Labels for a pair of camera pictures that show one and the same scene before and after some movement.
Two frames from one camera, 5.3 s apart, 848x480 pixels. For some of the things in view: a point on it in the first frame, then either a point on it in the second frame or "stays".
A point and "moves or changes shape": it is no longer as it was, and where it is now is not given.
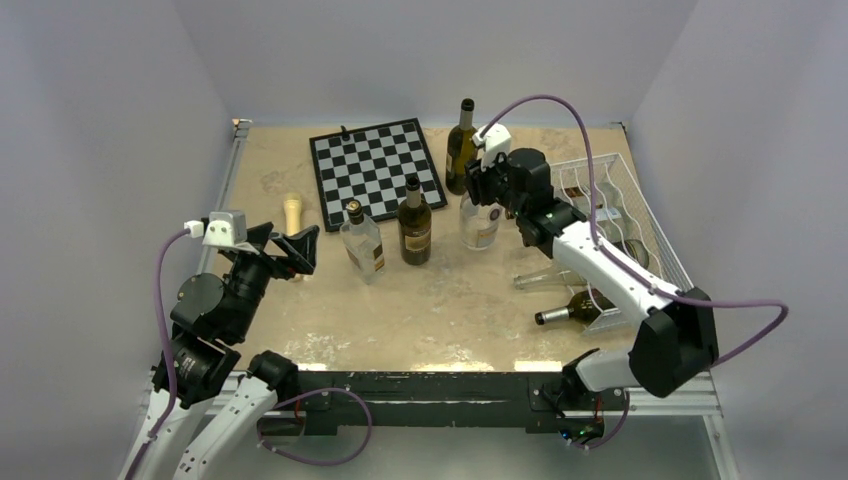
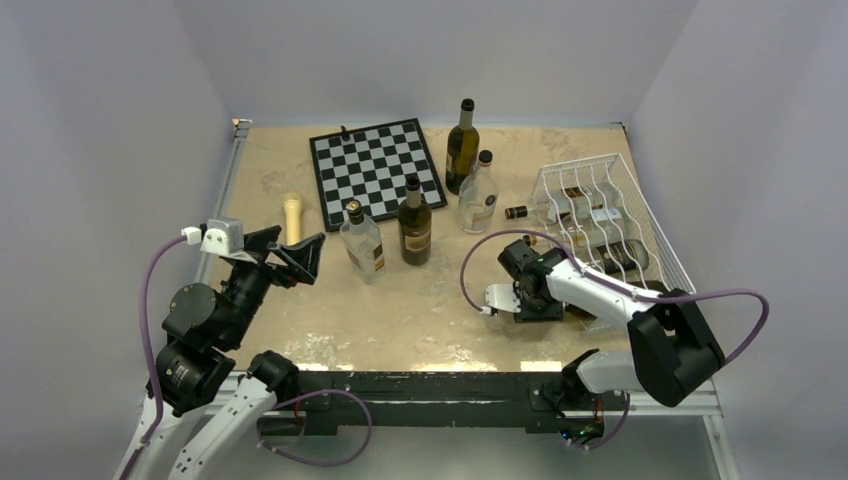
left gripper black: x=299 y=250 stays
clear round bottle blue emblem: x=479 y=223 moves or changes shape
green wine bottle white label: x=460 y=149 stays
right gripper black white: x=477 y=179 -> x=554 y=311
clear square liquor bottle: x=362 y=241 stays
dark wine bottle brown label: x=415 y=225 stays
